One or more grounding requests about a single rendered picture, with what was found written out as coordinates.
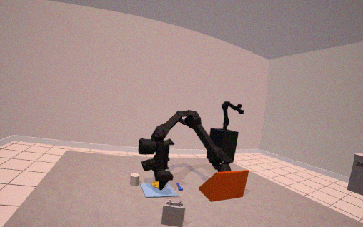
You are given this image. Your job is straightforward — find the yellow plate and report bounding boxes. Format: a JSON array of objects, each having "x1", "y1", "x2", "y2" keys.
[{"x1": 151, "y1": 181, "x2": 159, "y2": 188}]

